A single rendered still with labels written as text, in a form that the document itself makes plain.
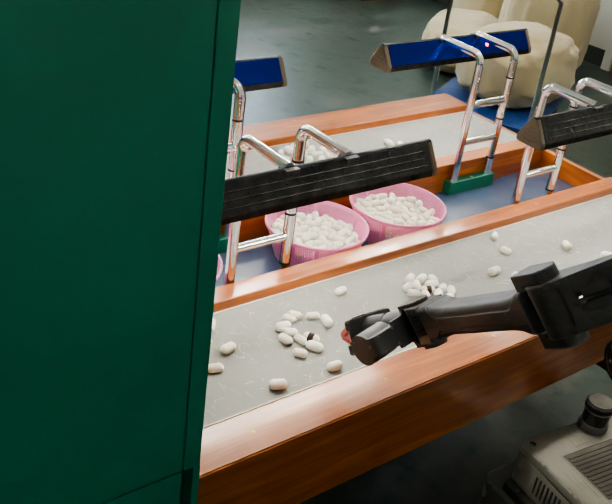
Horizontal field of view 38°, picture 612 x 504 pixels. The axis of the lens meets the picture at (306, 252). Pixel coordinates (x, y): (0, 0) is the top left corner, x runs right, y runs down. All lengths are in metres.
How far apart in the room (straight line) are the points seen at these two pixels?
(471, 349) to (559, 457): 0.40
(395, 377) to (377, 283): 0.39
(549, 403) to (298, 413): 1.62
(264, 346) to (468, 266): 0.65
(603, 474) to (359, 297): 0.68
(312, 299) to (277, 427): 0.47
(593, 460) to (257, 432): 0.91
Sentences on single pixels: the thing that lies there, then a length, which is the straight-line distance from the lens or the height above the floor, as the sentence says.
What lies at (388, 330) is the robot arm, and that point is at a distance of 1.52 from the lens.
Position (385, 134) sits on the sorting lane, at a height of 0.74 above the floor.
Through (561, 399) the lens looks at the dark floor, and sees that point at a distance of 3.18.
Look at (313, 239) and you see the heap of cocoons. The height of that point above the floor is 0.73.
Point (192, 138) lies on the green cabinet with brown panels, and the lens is 1.08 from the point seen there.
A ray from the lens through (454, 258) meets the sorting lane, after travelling 2.27.
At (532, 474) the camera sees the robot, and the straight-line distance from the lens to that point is 2.18.
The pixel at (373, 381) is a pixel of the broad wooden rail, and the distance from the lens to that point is 1.75.
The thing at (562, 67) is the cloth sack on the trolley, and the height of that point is 0.46.
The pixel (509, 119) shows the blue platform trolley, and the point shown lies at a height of 0.21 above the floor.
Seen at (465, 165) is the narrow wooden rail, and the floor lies 0.75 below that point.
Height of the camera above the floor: 1.83
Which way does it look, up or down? 30 degrees down
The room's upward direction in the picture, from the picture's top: 8 degrees clockwise
